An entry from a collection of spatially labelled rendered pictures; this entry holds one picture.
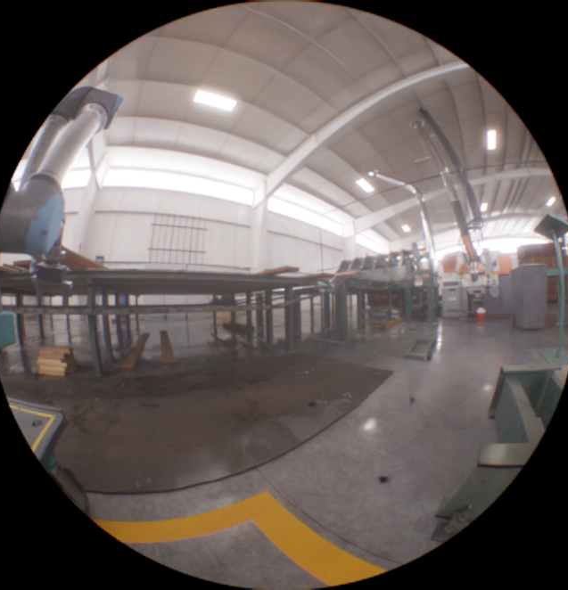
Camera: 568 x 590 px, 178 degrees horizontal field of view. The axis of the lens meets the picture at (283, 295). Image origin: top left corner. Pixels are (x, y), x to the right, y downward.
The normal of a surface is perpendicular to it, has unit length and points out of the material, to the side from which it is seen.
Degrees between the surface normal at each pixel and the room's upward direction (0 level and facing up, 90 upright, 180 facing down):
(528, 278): 96
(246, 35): 177
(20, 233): 125
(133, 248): 92
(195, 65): 175
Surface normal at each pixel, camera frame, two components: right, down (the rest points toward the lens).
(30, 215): 0.87, 0.05
